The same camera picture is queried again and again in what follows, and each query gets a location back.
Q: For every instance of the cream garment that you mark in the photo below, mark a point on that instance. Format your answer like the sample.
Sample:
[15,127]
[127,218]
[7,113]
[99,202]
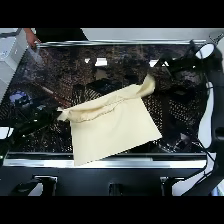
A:
[111,128]

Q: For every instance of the person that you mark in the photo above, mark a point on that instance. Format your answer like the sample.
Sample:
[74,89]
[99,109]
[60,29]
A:
[60,34]

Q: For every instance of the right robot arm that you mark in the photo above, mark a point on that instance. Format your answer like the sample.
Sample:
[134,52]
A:
[217,86]

